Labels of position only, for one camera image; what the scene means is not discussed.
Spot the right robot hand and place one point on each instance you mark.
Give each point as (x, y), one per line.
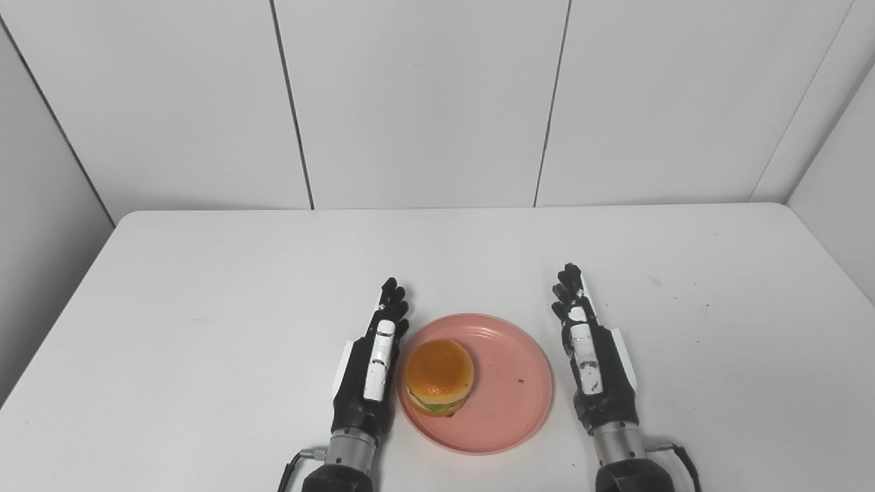
(598, 376)

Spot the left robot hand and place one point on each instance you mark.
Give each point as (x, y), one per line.
(369, 383)

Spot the toy hamburger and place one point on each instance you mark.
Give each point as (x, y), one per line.
(439, 377)

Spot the pink plate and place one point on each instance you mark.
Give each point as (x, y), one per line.
(509, 389)

